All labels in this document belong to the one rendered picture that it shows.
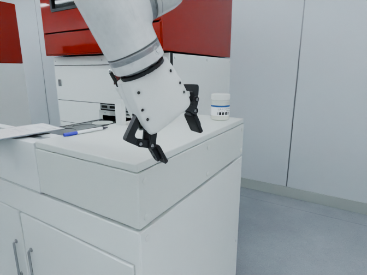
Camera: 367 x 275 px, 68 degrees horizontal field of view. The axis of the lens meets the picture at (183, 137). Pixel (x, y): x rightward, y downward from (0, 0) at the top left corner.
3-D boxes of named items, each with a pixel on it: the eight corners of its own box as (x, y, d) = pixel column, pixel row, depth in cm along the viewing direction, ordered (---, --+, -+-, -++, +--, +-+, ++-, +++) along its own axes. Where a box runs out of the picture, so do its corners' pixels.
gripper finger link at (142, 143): (143, 129, 47) (159, 157, 51) (129, 139, 46) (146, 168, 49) (153, 132, 45) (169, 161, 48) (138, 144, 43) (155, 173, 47)
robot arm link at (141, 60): (142, 37, 46) (149, 53, 48) (99, 62, 43) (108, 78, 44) (170, 33, 40) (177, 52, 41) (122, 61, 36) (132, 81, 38)
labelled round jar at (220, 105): (215, 117, 107) (215, 92, 105) (231, 118, 103) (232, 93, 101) (207, 119, 101) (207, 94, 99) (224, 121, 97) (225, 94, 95)
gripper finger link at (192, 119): (189, 93, 52) (201, 121, 55) (177, 102, 50) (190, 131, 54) (200, 95, 49) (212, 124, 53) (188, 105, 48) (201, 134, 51)
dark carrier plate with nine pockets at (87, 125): (103, 120, 139) (103, 119, 139) (157, 127, 122) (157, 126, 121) (39, 133, 110) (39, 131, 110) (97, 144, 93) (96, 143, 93)
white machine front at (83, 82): (64, 124, 168) (57, 57, 158) (173, 141, 127) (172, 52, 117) (59, 125, 165) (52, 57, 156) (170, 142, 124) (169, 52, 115)
